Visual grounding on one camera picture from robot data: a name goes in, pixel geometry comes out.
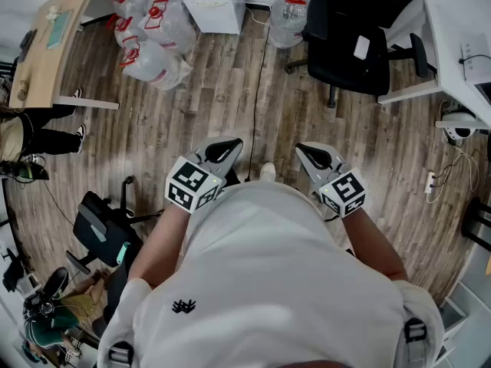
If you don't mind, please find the black office chair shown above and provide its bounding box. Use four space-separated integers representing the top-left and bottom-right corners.
285 0 439 109

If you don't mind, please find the teal notebook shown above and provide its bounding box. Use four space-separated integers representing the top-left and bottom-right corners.
45 9 74 50

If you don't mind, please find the person's right forearm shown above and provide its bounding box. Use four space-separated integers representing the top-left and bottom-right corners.
338 212 410 283

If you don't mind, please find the light wooden desk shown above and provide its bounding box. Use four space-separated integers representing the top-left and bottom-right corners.
8 0 120 111

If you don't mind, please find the black swivel chair teal trim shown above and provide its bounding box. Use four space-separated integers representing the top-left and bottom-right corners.
64 174 164 276

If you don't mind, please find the white low cabinet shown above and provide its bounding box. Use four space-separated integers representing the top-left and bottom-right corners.
435 239 491 368

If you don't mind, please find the grey backpack strap buckle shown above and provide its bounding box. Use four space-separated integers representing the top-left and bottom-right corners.
403 317 430 366
107 340 135 368

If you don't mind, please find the black floor cable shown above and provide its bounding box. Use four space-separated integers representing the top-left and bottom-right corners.
244 24 272 183

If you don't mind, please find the white desktop device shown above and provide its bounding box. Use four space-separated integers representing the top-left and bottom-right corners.
459 32 491 105

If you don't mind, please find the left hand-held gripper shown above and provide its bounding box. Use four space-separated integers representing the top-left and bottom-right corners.
164 136 245 215

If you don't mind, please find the white floor cable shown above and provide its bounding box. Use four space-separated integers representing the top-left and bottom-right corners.
244 5 269 26

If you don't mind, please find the white power strip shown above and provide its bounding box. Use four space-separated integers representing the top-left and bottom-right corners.
424 170 437 204

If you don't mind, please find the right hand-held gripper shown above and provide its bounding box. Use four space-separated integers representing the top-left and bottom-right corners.
295 141 367 219

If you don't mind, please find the white round device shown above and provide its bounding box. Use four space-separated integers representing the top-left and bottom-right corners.
437 103 485 142

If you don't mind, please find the person's white shirt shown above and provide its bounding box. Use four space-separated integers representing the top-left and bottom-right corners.
96 180 447 368

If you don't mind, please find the person's left forearm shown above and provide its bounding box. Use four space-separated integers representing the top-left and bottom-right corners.
127 201 193 291

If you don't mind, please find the white desk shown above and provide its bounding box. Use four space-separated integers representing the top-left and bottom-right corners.
377 0 491 105

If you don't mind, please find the black stool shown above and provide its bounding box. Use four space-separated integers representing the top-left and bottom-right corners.
460 196 491 253

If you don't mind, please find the small white box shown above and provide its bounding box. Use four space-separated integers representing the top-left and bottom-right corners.
352 34 371 60

